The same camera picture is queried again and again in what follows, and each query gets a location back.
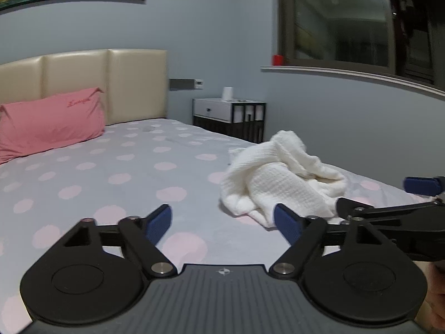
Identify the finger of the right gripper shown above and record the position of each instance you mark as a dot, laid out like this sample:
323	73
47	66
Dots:
424	185
347	208

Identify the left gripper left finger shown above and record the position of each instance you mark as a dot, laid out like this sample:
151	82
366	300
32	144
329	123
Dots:
97	272

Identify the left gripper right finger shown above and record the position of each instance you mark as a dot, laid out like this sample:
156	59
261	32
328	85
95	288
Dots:
354	275

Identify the white muslin garment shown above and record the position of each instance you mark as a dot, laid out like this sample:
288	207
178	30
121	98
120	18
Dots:
280	171

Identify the person right hand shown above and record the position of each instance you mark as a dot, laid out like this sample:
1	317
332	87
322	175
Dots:
435	297

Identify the polka dot bed sheet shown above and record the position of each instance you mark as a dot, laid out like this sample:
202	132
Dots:
131	169

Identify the white black right nightstand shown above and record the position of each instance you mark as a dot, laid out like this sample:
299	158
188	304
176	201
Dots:
242	119

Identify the window sill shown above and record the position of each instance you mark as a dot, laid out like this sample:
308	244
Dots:
387	80

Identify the pink pillow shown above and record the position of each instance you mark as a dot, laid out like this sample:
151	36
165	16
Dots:
50	123

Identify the red cup on sill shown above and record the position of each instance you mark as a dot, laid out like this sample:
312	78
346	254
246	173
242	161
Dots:
277	60

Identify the white cup on nightstand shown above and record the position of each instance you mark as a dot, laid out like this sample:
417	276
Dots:
227	94

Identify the dark framed window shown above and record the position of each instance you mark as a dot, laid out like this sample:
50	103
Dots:
401	38

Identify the beige padded headboard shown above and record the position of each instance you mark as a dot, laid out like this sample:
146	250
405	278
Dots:
133	81

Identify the wall switch panel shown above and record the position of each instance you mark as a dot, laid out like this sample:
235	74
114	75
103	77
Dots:
185	84

